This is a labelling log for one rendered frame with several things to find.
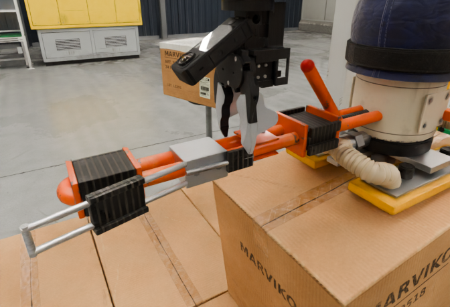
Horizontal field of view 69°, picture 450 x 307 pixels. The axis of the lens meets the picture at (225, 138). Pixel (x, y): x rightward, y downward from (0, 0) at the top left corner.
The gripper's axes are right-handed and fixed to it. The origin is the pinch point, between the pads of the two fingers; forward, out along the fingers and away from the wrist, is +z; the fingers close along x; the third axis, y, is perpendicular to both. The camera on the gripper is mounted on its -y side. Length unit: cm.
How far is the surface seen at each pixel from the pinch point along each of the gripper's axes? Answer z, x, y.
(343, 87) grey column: 32, 98, 137
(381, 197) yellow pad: 12.6, -10.7, 24.6
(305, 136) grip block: 0.7, -3.5, 11.8
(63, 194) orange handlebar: 1.5, -1.4, -24.6
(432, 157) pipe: 9.4, -9.1, 41.4
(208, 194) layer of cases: 60, 69, 28
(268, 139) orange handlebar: 0.3, -2.3, 5.1
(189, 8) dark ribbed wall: 22, 1052, 444
